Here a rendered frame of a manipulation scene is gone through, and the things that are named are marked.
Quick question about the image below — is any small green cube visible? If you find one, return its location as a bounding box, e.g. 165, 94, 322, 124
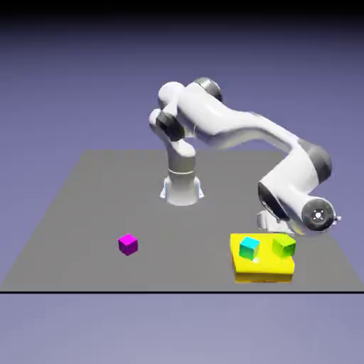
272, 236, 297, 258

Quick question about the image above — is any small magenta cube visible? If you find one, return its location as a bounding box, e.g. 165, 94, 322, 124
118, 233, 139, 257

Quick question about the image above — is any small cyan cube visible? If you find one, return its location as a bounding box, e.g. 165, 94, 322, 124
239, 236, 261, 262

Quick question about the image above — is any large yellow box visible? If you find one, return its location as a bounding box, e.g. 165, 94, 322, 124
230, 232, 296, 284

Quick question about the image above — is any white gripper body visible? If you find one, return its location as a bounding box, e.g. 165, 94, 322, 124
256, 210, 304, 236

